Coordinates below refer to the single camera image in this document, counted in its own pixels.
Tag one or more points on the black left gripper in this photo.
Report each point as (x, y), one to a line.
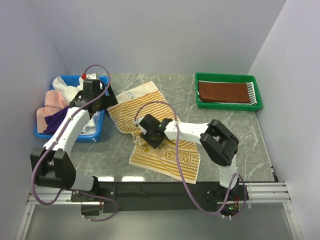
(109, 100)

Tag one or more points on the green plastic tray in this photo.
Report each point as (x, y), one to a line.
(227, 78)

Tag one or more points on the purple towel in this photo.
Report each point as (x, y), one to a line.
(54, 121)

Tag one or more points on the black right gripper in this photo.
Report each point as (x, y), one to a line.
(154, 144)

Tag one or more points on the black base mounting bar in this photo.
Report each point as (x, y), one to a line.
(161, 196)

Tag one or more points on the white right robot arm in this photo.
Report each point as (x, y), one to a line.
(220, 144)

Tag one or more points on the green white striped towel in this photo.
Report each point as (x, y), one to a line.
(251, 93)

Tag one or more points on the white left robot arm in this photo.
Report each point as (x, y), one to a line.
(51, 164)

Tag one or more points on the aluminium frame rail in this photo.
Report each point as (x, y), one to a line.
(268, 216)

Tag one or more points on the cream yellow striped towel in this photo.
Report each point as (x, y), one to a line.
(141, 112)

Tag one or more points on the pink towel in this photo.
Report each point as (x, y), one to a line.
(53, 103)

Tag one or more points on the brown towel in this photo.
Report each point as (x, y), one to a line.
(223, 92)

